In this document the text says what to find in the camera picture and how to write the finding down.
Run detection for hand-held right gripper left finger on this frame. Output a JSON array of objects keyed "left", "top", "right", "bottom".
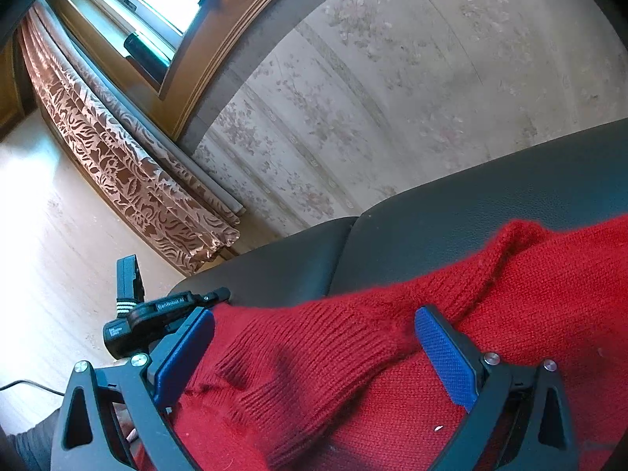
[{"left": 49, "top": 307, "right": 217, "bottom": 471}]

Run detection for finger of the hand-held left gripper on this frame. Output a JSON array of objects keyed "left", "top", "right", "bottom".
[{"left": 147, "top": 287, "right": 231, "bottom": 341}]

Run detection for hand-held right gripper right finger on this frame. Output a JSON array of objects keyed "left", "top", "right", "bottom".
[{"left": 413, "top": 304, "right": 582, "bottom": 471}]

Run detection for red knitted sweater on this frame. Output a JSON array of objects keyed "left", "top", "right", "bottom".
[{"left": 130, "top": 215, "right": 628, "bottom": 471}]

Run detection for person's left forearm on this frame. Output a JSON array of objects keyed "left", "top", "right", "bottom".
[{"left": 12, "top": 400, "right": 67, "bottom": 471}]

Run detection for grey pipe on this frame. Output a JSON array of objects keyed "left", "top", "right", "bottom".
[{"left": 34, "top": 0, "right": 246, "bottom": 217}]

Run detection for brown patterned curtain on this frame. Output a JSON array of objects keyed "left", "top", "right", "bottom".
[{"left": 20, "top": 5, "right": 242, "bottom": 276}]

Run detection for dark leather sofa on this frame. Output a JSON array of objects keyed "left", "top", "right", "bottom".
[{"left": 169, "top": 118, "right": 628, "bottom": 315}]

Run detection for black cylindrical object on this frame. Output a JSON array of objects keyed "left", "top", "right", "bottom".
[{"left": 122, "top": 32, "right": 173, "bottom": 84}]

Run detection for black cable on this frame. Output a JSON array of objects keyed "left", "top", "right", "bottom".
[{"left": 0, "top": 378, "right": 67, "bottom": 398}]

